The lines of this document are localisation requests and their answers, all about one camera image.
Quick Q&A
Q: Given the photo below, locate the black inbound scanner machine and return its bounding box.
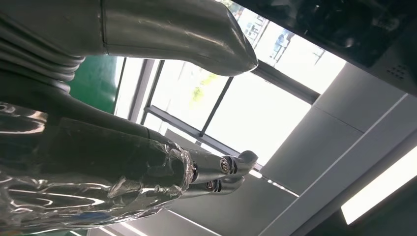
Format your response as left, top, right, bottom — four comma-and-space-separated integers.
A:
231, 0, 417, 98

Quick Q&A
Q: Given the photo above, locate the window frame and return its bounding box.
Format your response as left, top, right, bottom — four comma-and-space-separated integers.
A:
112, 58, 322, 172

